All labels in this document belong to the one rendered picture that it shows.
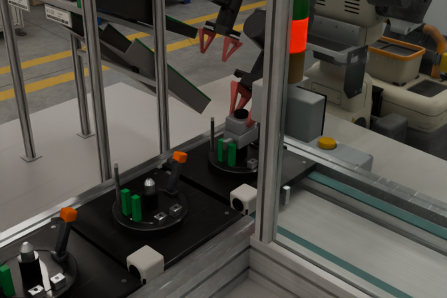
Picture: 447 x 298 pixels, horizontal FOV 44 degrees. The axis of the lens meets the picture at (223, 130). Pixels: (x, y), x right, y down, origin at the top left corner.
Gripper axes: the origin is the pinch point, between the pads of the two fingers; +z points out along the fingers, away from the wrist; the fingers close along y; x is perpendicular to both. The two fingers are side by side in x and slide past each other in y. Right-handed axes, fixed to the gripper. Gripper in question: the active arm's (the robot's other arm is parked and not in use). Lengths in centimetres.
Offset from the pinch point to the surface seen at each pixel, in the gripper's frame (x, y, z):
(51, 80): 156, -280, 3
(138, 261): -21.3, 10.0, 30.9
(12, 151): -3, -59, 31
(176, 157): -13.0, 0.2, 13.2
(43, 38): 190, -368, -29
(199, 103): 10.0, -20.3, -1.3
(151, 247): -16.1, 7.3, 28.9
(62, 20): -29.6, -27.7, -0.2
